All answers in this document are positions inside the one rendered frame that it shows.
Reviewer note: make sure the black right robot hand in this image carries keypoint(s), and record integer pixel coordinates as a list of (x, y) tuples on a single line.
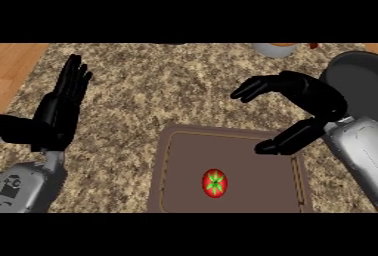
[(304, 96)]

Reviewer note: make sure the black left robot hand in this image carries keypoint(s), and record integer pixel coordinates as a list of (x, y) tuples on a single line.
[(59, 110)]

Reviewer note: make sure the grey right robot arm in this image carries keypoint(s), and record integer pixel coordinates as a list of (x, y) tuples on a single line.
[(354, 151)]

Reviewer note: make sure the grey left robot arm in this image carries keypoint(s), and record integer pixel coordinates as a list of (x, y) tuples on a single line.
[(29, 182)]

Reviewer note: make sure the dark grey pot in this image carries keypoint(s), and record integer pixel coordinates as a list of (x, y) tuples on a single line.
[(354, 80)]

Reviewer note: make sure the brown tray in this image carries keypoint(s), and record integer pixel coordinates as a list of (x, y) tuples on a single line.
[(230, 173)]

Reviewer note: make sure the red tomato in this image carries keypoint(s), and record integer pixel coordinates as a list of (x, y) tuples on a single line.
[(214, 183)]

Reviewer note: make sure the pale grey bowl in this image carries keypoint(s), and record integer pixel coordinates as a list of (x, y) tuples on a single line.
[(273, 50)]

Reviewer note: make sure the small red object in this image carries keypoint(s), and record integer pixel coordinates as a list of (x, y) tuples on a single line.
[(313, 45)]

